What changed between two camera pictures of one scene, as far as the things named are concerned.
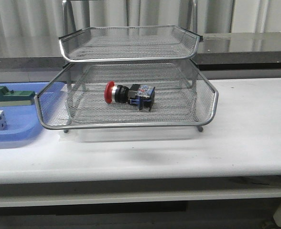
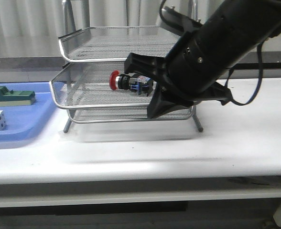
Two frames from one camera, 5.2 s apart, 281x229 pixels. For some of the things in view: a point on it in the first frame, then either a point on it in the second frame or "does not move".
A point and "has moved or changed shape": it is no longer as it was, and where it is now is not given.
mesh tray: [74, 98] has moved or changed shape
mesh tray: [129, 44] does not move
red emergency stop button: [138, 94] -> [137, 83]
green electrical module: [1, 96] does not move
